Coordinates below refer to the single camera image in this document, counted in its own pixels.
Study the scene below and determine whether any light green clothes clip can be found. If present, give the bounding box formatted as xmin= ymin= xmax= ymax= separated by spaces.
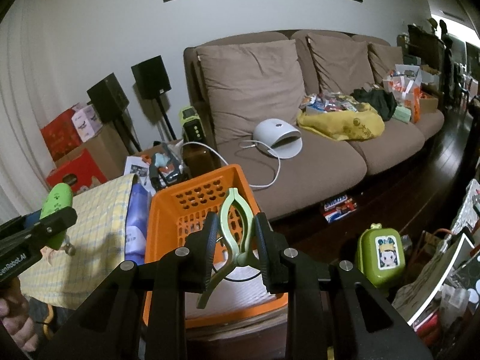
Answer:
xmin=196 ymin=188 xmax=260 ymax=309

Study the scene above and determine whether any white cable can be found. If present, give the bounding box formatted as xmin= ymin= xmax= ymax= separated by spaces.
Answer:
xmin=181 ymin=139 xmax=283 ymax=190

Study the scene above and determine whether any white curtain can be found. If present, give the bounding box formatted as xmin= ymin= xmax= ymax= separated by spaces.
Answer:
xmin=1 ymin=1 xmax=58 ymax=222

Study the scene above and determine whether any right black speaker on stand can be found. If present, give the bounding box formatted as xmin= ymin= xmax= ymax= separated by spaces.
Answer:
xmin=131 ymin=55 xmax=176 ymax=140

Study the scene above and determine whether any far beige cushion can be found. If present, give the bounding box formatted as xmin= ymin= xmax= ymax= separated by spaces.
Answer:
xmin=368 ymin=42 xmax=403 ymax=86

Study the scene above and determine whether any red collection gift box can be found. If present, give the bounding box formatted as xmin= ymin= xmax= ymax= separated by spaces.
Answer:
xmin=46 ymin=150 xmax=107 ymax=195

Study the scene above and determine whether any left black speaker on stand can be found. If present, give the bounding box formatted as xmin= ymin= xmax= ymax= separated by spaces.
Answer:
xmin=86 ymin=73 xmax=142 ymax=154

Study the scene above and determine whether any red blue box under sofa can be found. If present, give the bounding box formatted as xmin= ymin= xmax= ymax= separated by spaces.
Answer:
xmin=323 ymin=194 xmax=357 ymax=223

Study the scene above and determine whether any green frog container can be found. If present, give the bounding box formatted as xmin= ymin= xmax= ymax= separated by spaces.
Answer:
xmin=355 ymin=223 xmax=405 ymax=288

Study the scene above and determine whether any brown sofa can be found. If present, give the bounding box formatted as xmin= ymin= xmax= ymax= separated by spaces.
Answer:
xmin=183 ymin=29 xmax=444 ymax=219

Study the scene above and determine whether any white nail lamp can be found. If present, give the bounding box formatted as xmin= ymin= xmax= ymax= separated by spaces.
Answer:
xmin=252 ymin=119 xmax=303 ymax=159

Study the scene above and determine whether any purple plastic package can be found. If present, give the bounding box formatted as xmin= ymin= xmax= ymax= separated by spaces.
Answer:
xmin=124 ymin=184 xmax=151 ymax=266

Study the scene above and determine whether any yellow checked tablecloth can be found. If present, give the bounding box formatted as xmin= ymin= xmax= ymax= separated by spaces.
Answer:
xmin=19 ymin=175 xmax=137 ymax=310

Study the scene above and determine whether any yellow cloth on sofa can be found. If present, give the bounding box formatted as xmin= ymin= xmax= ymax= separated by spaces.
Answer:
xmin=297 ymin=104 xmax=385 ymax=141

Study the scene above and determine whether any middle beige cushion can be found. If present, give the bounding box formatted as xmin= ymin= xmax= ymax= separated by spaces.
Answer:
xmin=307 ymin=33 xmax=374 ymax=95

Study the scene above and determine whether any brown cardboard box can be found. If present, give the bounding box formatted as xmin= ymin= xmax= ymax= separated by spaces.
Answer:
xmin=55 ymin=124 xmax=129 ymax=180

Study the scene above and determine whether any person's left hand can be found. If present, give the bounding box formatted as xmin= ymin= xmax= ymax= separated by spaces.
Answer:
xmin=1 ymin=277 xmax=39 ymax=353

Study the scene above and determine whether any small pink white box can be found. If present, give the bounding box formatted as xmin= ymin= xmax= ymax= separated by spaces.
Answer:
xmin=72 ymin=104 xmax=103 ymax=143

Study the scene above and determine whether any orange plastic basket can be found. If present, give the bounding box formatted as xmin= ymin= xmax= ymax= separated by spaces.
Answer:
xmin=145 ymin=165 xmax=288 ymax=328

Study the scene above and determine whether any red gift box upper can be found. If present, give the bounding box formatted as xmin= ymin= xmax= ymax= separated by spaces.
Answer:
xmin=41 ymin=108 xmax=82 ymax=161

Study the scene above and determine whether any green black power station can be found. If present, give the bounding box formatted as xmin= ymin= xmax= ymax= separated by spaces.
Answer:
xmin=179 ymin=106 xmax=206 ymax=144

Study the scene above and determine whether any green paw print case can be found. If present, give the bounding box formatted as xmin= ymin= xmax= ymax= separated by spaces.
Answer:
xmin=40 ymin=183 xmax=73 ymax=250

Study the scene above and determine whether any large beige cushion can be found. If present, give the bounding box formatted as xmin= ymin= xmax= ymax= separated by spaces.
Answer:
xmin=196 ymin=40 xmax=306 ymax=145

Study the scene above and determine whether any white foam mesh sheet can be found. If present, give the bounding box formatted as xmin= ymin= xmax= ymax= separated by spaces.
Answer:
xmin=185 ymin=267 xmax=277 ymax=320

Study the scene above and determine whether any black speaker on stand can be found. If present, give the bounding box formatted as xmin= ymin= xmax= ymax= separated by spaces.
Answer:
xmin=131 ymin=55 xmax=176 ymax=140
xmin=86 ymin=73 xmax=142 ymax=154

